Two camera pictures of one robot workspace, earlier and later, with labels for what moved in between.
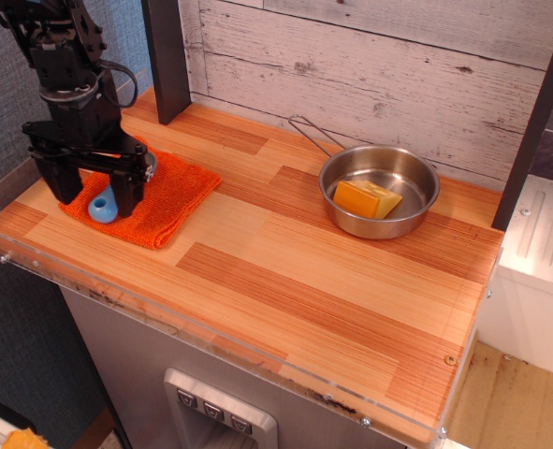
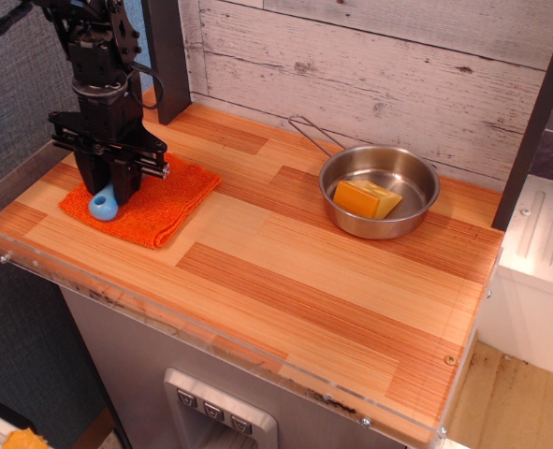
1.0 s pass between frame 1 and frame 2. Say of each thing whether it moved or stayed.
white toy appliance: stayed
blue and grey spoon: stayed
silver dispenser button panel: stayed
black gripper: moved
